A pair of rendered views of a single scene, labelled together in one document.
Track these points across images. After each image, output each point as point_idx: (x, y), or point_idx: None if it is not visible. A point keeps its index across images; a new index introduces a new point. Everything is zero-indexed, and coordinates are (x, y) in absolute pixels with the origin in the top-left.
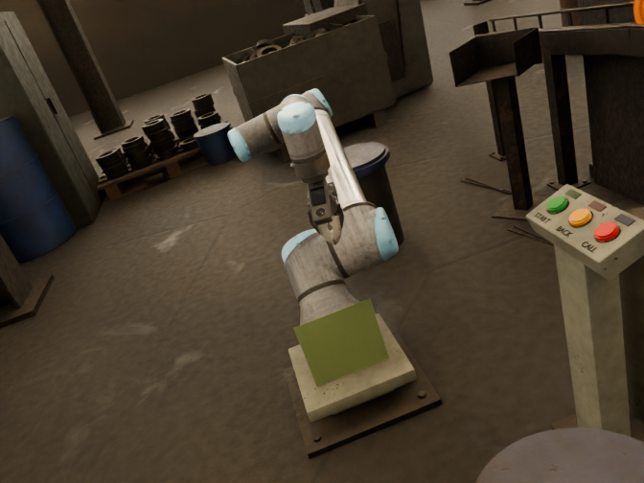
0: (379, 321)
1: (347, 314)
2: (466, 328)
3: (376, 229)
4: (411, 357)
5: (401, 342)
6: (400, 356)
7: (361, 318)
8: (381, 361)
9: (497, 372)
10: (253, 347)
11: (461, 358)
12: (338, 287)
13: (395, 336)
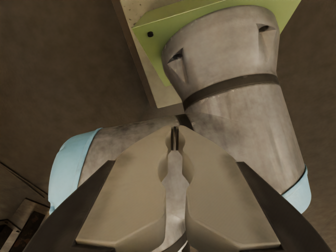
0: (157, 92)
1: (186, 9)
2: (78, 84)
3: (74, 181)
4: (131, 50)
5: (143, 78)
6: (130, 11)
7: (162, 14)
8: (155, 7)
9: (37, 1)
10: (296, 124)
11: (80, 37)
12: (195, 81)
13: (148, 89)
